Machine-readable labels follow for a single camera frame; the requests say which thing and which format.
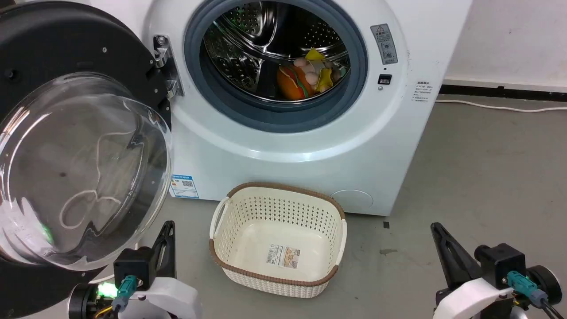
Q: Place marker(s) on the cream plastic laundry basket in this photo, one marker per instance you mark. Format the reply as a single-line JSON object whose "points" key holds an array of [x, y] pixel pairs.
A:
{"points": [[279, 243]]}

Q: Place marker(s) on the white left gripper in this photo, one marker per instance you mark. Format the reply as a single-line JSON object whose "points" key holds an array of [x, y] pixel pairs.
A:
{"points": [[170, 299]]}

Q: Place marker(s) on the round white filter cover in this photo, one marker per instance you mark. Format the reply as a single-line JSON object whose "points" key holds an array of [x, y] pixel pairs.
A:
{"points": [[352, 200]]}

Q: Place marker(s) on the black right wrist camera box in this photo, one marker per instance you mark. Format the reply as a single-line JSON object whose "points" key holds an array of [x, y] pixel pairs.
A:
{"points": [[502, 263]]}

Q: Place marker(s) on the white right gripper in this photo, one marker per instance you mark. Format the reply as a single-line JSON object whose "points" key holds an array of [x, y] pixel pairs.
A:
{"points": [[476, 301]]}

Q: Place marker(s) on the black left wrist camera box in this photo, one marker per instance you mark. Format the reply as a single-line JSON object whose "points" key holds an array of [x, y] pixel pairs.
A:
{"points": [[133, 268]]}

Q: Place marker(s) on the paper product label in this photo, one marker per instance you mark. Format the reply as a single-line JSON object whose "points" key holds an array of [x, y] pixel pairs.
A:
{"points": [[283, 256]]}

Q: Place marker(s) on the black round glass washer door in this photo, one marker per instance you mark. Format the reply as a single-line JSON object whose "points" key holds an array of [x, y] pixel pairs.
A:
{"points": [[66, 168]]}

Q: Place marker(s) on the orange plush hamburger toy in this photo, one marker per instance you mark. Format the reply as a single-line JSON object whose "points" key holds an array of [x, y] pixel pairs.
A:
{"points": [[292, 84]]}

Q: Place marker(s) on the grey warning sticker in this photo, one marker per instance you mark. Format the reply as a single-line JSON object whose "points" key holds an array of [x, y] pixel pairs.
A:
{"points": [[384, 43]]}

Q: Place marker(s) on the black door latch socket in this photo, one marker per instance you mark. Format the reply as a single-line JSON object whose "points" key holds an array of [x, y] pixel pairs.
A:
{"points": [[384, 79]]}

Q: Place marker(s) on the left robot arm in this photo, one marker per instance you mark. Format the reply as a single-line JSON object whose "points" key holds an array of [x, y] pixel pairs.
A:
{"points": [[86, 303]]}

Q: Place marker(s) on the stainless steel washer drum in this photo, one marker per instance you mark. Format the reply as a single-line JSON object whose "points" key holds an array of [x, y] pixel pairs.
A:
{"points": [[252, 44]]}

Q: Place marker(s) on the white printed text sticker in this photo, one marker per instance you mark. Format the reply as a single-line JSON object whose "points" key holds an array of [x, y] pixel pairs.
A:
{"points": [[421, 91]]}

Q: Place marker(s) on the blue energy label sticker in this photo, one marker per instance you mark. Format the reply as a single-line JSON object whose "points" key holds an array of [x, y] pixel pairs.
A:
{"points": [[183, 186]]}

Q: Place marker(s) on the black baseboard strip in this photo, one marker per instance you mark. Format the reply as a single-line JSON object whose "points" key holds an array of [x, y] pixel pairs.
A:
{"points": [[505, 91]]}

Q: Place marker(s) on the yellow and pink plush toy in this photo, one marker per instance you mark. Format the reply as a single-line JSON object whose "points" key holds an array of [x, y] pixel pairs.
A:
{"points": [[320, 71]]}

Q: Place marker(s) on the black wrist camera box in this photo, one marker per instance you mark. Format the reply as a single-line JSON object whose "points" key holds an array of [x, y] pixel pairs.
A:
{"points": [[133, 268], [502, 263]]}

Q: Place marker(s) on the chrome door hinge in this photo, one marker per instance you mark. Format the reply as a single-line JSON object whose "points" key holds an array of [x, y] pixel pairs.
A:
{"points": [[167, 66]]}

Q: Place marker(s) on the white front-load washing machine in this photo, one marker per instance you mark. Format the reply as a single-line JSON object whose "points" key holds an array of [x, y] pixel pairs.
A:
{"points": [[283, 155]]}

